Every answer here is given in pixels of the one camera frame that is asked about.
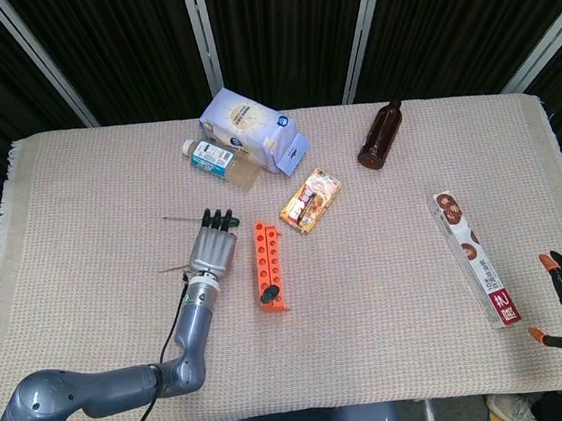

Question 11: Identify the clear bottle with blue label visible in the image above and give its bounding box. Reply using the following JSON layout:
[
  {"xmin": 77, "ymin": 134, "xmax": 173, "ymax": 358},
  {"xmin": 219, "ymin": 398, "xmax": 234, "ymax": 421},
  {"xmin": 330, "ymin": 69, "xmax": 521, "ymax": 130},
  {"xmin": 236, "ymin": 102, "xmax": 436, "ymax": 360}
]
[{"xmin": 180, "ymin": 131, "xmax": 265, "ymax": 197}]

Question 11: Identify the large teal-handled screwdriver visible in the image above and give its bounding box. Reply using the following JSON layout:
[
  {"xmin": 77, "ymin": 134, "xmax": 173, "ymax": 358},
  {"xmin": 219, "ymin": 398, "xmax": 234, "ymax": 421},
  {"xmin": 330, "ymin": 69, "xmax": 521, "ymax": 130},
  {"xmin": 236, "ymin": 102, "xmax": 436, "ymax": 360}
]
[{"xmin": 260, "ymin": 283, "xmax": 282, "ymax": 305}]

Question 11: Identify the yellow curry box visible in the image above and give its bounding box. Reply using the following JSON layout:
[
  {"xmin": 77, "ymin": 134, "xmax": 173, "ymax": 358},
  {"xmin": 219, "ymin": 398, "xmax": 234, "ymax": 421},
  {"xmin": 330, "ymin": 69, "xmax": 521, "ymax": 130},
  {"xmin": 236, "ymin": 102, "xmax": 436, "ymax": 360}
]
[{"xmin": 274, "ymin": 164, "xmax": 348, "ymax": 238}]

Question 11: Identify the orange test tube rack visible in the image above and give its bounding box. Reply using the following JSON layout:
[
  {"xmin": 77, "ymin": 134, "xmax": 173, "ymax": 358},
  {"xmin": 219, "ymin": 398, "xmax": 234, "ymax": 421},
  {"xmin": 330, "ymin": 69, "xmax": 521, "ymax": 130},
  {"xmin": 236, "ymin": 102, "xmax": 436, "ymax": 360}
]
[{"xmin": 248, "ymin": 218, "xmax": 293, "ymax": 315}]

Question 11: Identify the lavender soft package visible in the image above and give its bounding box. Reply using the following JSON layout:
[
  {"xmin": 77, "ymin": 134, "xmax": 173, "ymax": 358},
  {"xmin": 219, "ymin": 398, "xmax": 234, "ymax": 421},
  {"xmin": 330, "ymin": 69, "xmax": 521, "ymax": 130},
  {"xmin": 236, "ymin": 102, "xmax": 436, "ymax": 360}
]
[{"xmin": 195, "ymin": 78, "xmax": 316, "ymax": 185}]

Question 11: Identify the white metal frame post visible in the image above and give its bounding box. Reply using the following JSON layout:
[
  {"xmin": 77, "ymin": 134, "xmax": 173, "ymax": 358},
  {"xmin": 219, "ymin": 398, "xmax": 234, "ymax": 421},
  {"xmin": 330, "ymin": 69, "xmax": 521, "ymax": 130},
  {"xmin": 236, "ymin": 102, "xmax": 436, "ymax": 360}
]
[
  {"xmin": 0, "ymin": 0, "xmax": 101, "ymax": 138},
  {"xmin": 331, "ymin": 0, "xmax": 401, "ymax": 105},
  {"xmin": 493, "ymin": 4, "xmax": 562, "ymax": 96},
  {"xmin": 181, "ymin": 0, "xmax": 226, "ymax": 96}
]

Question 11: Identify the white shoe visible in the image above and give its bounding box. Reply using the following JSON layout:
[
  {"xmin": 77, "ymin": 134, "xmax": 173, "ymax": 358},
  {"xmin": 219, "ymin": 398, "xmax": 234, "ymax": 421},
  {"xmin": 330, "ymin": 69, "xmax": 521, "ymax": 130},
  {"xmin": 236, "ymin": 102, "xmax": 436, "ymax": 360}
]
[{"xmin": 484, "ymin": 388, "xmax": 538, "ymax": 421}]

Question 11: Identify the brown glass bottle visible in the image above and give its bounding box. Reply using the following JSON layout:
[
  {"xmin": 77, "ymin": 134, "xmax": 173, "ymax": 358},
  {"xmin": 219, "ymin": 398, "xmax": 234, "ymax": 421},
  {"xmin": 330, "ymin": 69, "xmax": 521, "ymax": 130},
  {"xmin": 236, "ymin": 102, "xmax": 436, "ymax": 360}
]
[{"xmin": 351, "ymin": 98, "xmax": 410, "ymax": 171}]

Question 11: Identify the long white cookie box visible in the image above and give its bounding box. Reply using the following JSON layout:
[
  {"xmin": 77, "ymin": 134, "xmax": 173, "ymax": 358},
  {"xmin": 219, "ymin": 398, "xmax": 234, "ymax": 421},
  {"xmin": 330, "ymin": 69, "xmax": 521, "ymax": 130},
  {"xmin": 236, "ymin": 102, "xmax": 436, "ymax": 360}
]
[{"xmin": 425, "ymin": 184, "xmax": 524, "ymax": 337}]

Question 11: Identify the green black striped screwdriver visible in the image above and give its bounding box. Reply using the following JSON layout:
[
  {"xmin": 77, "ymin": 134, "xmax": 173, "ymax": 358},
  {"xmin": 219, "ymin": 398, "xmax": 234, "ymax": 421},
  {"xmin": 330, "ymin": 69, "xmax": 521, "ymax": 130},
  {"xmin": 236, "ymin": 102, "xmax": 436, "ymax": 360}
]
[{"xmin": 162, "ymin": 208, "xmax": 240, "ymax": 234}]

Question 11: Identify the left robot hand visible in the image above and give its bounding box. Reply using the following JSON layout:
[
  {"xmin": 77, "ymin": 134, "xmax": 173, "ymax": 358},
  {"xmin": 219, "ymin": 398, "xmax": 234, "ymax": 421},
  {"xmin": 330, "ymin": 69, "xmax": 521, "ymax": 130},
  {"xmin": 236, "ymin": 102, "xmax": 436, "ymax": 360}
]
[{"xmin": 181, "ymin": 204, "xmax": 243, "ymax": 284}]

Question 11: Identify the beige woven table cloth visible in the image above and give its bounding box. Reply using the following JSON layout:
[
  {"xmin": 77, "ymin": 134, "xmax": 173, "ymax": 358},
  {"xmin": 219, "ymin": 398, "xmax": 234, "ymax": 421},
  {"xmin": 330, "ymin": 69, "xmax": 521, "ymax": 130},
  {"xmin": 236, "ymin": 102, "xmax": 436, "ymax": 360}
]
[{"xmin": 0, "ymin": 77, "xmax": 562, "ymax": 421}]

